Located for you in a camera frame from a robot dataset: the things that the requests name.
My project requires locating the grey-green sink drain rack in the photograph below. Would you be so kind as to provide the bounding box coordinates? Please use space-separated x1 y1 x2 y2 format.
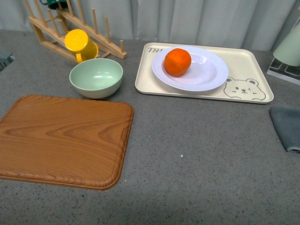
0 51 15 71

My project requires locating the cream bear tray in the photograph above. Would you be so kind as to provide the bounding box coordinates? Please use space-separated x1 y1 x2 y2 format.
135 43 274 104

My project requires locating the wooden cutting board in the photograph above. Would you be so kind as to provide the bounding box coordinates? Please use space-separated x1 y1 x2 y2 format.
0 95 134 190

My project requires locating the grey curtain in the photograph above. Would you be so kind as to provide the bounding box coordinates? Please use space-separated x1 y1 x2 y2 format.
0 0 300 51

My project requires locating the dark green mug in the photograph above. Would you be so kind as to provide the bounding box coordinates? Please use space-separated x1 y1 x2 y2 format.
39 0 68 9

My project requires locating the orange mandarin fruit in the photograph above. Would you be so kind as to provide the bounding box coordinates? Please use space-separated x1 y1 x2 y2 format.
164 48 192 76

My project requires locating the light green cone cup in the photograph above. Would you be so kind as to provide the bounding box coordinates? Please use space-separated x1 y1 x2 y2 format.
273 18 300 67

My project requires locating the grey cloth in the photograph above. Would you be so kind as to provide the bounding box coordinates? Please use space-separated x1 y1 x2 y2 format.
270 106 300 153

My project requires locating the white ridged plate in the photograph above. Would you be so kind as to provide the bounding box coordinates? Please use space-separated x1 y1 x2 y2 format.
152 46 229 91

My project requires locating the light green bowl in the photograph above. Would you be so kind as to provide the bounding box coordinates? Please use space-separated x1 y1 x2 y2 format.
69 58 123 99

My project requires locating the wooden dish rack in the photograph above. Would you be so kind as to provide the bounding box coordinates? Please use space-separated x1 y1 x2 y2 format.
23 0 128 63

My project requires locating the white cup holder stand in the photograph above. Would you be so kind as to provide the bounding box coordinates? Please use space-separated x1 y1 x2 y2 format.
267 58 300 85

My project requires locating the yellow mug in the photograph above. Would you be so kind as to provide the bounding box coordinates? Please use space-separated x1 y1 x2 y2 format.
64 29 99 63

